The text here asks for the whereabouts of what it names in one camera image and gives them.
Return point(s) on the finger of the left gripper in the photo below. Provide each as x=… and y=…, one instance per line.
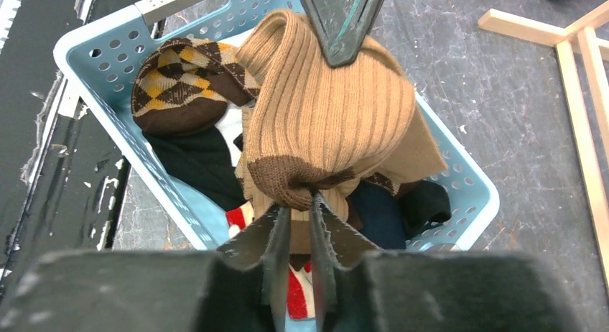
x=341, y=26

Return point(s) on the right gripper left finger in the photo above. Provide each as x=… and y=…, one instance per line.
x=241, y=286

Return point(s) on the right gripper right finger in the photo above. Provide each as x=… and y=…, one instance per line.
x=359, y=287

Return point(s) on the tan ribbed sock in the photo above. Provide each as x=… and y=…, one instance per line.
x=313, y=126
x=415, y=158

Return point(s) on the wooden hanger stand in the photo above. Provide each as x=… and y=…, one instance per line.
x=580, y=36

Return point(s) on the red santa sock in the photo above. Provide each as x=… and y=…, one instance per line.
x=300, y=295

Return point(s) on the navy blue sock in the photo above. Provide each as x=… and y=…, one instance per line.
x=377, y=216

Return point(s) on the brown yellow checked sock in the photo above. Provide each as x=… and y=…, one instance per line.
x=186, y=85

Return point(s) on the light blue laundry basket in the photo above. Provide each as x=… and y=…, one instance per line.
x=102, y=59

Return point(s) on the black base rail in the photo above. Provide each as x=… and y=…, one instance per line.
x=62, y=177

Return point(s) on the light blue cable tray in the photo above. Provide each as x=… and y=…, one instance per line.
x=8, y=11

